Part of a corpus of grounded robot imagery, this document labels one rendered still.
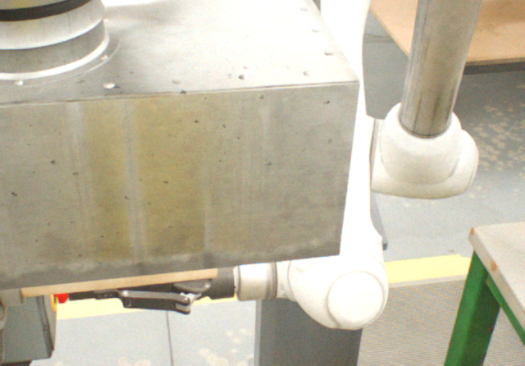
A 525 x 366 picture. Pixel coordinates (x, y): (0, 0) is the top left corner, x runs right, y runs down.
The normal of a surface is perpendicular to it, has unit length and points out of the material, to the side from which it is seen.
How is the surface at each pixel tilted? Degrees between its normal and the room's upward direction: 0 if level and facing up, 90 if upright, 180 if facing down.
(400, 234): 0
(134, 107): 90
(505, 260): 0
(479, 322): 90
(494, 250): 0
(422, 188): 97
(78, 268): 90
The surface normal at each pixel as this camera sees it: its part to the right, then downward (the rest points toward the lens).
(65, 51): 0.72, 0.42
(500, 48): 0.04, -0.82
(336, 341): 0.05, 0.57
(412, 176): -0.20, 0.75
